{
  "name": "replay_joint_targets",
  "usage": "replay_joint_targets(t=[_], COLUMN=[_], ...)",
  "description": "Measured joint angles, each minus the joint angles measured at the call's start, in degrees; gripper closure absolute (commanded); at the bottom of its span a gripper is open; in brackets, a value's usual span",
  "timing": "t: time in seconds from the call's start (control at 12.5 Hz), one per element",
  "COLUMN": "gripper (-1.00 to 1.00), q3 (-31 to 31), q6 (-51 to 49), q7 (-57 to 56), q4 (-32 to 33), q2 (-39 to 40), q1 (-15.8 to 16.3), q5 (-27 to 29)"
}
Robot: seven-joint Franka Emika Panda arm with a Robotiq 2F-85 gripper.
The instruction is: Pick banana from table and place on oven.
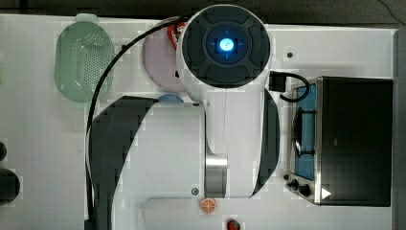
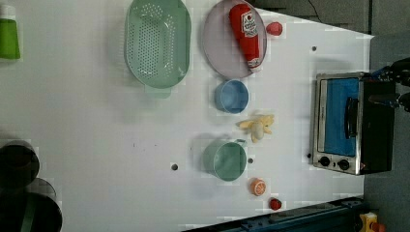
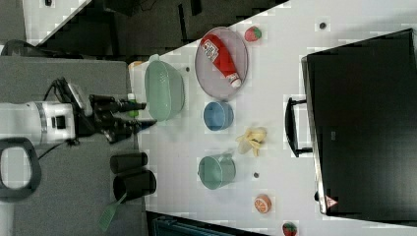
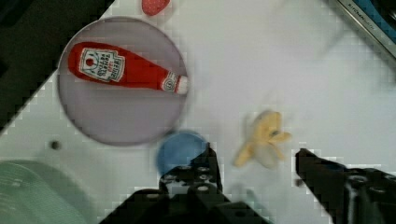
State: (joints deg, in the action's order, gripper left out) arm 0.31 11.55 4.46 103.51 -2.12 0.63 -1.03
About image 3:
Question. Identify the black ring handle stand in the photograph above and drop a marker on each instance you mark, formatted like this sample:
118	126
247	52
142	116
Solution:
9	195

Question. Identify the red plush ketchup bottle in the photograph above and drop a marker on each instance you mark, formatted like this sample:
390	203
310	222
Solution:
218	54

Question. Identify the black cylinder cup upper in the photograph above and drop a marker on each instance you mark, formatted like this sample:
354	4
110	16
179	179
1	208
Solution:
120	163

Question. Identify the blue bowl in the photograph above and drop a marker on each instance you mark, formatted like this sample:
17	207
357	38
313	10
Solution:
218	115

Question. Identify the green colander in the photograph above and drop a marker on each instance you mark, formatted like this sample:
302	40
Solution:
164	89

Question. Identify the black cylinder cup lower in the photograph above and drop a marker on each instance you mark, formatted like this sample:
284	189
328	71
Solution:
134	186

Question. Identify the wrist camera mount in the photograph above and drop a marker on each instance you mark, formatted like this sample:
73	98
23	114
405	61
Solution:
78	100

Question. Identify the black cylinder cup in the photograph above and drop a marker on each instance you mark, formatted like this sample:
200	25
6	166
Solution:
120	163
134	186

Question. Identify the green spatula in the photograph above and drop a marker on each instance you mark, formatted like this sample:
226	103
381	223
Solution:
108	214

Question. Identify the plush strawberry bottom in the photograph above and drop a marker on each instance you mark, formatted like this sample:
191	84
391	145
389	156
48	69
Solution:
289	229

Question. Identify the green cup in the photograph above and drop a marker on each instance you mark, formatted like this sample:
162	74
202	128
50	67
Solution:
217	171

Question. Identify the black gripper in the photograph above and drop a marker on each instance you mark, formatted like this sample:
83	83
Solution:
97	117

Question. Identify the green small bottle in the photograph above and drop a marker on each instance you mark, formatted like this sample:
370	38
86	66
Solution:
133	112

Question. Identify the black oven door handle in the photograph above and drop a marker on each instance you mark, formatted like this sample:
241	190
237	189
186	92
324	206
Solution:
291	129

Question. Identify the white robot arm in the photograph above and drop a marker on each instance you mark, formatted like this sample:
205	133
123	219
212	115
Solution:
51	122

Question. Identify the grey round plate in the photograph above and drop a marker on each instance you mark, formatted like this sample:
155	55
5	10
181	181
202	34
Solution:
210	78

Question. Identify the yellow plush peeled banana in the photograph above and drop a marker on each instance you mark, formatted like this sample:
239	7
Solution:
252	140

